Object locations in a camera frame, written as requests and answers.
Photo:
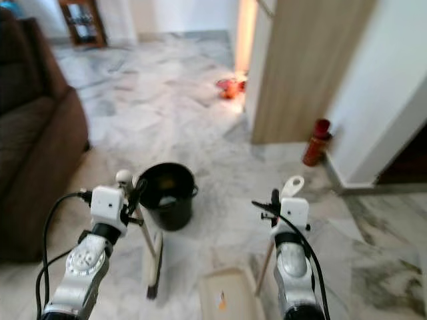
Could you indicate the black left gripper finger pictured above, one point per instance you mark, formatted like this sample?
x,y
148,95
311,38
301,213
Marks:
x,y
137,190

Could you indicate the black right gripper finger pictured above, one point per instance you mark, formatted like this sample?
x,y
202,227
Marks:
x,y
274,198

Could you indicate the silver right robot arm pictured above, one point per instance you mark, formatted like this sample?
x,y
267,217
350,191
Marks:
x,y
293,263

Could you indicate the black bucket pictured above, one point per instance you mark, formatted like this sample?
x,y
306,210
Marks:
x,y
173,210

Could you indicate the red canister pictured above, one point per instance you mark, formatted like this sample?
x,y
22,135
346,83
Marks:
x,y
315,146

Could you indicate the brown sofa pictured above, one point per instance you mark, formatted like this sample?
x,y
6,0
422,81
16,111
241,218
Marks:
x,y
37,140

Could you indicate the small red plastic object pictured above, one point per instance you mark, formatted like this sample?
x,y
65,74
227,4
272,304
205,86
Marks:
x,y
230,86

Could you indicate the light wooden panel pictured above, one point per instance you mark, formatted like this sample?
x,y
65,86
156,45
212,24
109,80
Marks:
x,y
310,66

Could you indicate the dark wooden staircase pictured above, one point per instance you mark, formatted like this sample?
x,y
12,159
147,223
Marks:
x,y
407,163

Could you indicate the wooden display cabinet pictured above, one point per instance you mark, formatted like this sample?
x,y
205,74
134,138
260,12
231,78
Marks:
x,y
83,23

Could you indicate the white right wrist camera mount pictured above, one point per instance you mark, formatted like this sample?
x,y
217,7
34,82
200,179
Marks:
x,y
294,212

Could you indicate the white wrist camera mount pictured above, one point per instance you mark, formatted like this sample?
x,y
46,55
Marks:
x,y
294,212
107,206

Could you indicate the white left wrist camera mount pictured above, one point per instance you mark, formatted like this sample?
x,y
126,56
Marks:
x,y
107,206

